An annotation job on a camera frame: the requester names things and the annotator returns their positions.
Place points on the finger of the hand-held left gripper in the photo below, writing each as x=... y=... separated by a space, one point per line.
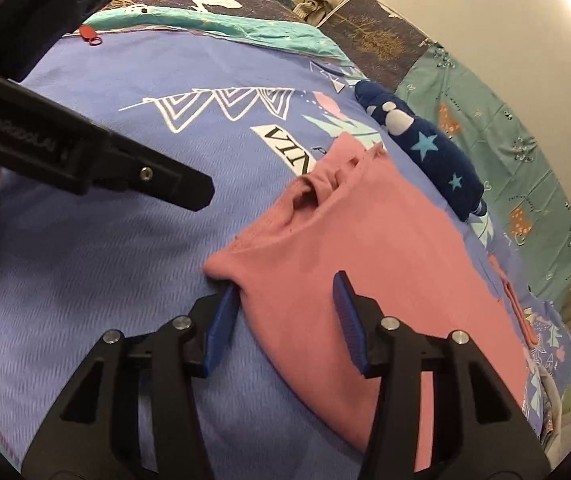
x=165 y=180

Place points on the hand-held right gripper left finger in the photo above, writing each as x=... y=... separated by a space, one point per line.
x=220 y=325

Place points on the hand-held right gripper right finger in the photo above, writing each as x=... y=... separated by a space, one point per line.
x=350 y=330

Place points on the pink long-sleeve shirt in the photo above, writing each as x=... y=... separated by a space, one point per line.
x=365 y=220

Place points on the purple printed bedspread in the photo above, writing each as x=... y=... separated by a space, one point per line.
x=115 y=240

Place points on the red zipper tag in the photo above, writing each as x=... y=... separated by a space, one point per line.
x=86 y=31

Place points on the small pink garment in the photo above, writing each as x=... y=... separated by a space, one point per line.
x=515 y=305

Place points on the teal quilted blanket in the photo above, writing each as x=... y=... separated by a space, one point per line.
x=265 y=30

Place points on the navy star print fleece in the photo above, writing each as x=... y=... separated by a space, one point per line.
x=425 y=155

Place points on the navy deer print cushion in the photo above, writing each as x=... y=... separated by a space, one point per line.
x=245 y=2
x=380 y=40

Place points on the small grey garment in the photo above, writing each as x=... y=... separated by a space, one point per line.
x=550 y=395

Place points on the teal heart print sheet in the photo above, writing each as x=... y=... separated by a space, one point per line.
x=515 y=160

